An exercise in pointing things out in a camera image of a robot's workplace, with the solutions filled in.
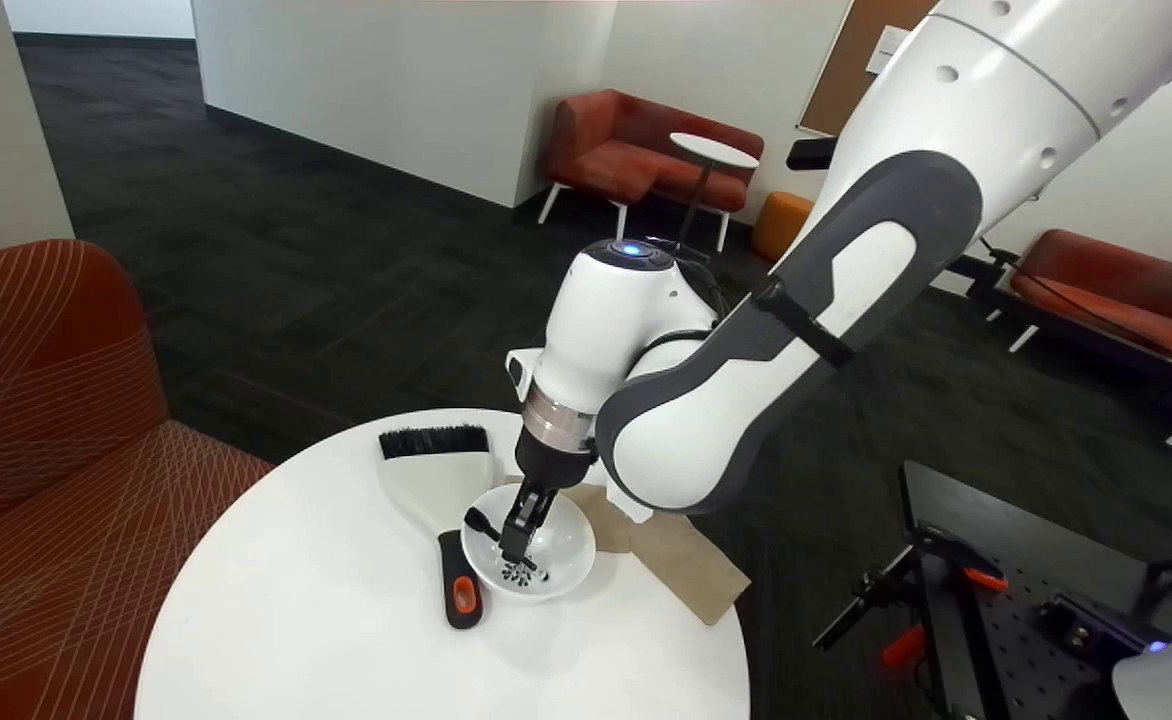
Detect black and white marker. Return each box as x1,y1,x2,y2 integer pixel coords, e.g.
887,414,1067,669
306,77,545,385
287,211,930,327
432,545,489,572
463,508,502,545

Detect orange bench right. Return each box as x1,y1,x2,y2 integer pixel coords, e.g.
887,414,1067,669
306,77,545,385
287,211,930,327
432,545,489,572
1007,228,1172,448

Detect orange handled clamp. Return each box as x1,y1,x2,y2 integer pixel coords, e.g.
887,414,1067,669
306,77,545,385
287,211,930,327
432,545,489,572
810,532,1016,658
874,624,929,674

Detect white bowl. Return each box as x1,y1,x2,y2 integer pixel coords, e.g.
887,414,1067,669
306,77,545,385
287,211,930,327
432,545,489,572
459,484,597,602

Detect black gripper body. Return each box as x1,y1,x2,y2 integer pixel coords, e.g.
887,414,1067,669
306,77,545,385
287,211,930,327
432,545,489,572
517,436,590,523

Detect white brush with black bristles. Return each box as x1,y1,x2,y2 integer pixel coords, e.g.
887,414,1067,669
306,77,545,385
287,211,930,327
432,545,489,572
377,426,513,539

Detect orange handled clamp upper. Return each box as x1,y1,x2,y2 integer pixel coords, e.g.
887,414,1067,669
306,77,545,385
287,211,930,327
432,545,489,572
810,532,1016,658

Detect background orange sofa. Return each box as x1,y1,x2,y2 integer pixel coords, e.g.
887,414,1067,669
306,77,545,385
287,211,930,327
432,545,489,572
540,89,765,240

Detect black and orange tool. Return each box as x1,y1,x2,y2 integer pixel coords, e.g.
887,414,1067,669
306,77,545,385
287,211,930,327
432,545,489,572
438,532,482,630

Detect orange handled clamp lower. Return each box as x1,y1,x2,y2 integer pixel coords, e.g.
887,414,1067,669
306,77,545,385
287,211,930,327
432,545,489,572
874,624,929,674

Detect background round white table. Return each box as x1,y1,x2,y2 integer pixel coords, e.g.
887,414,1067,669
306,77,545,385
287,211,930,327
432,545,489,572
670,131,759,237

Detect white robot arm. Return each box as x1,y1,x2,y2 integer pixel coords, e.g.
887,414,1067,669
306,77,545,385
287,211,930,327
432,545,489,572
499,0,1172,560

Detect small orange stool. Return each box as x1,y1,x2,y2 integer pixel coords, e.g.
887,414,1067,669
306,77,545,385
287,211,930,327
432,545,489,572
751,192,810,262

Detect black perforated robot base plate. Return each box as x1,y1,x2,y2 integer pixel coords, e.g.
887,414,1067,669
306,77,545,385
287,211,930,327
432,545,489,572
900,461,1172,720

